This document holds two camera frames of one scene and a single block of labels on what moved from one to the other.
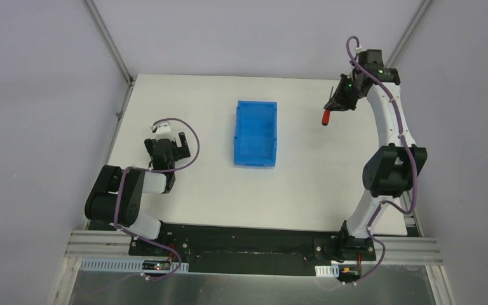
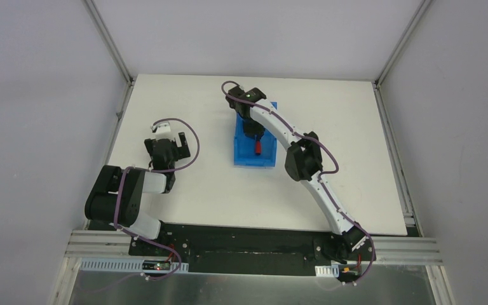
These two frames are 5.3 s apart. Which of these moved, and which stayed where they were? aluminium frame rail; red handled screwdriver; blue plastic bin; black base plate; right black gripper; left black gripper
Moved: red handled screwdriver; right black gripper
Stayed: aluminium frame rail; blue plastic bin; left black gripper; black base plate
